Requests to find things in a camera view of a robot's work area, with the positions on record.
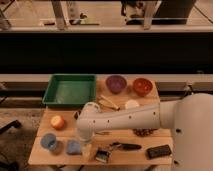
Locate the purple bowl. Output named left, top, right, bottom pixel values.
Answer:
left=105, top=75, right=127, bottom=94

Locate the bunch of dark grapes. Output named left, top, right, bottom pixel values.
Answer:
left=133, top=129, right=157, bottom=137

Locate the blue sponge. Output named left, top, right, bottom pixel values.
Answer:
left=66, top=140, right=82, bottom=155

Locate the black rectangular case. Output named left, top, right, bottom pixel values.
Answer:
left=146, top=145, right=172, bottom=159

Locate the green plastic tray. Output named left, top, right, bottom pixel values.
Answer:
left=43, top=74, right=96, bottom=108

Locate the black handled brush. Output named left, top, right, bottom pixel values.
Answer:
left=110, top=142, right=142, bottom=151

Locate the red bowl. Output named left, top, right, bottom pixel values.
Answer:
left=132, top=78, right=153, bottom=97

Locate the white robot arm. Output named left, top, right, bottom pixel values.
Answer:
left=76, top=93, right=213, bottom=171

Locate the metal fork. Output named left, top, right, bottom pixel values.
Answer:
left=95, top=131, right=110, bottom=135

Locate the small metal clip box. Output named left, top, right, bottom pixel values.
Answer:
left=95, top=149, right=110, bottom=163

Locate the red yellow apple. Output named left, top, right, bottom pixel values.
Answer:
left=50, top=115, right=65, bottom=130

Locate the banana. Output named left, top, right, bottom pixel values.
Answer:
left=98, top=95, right=120, bottom=110

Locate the blue plastic cup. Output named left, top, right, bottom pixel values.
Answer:
left=40, top=133, right=58, bottom=151

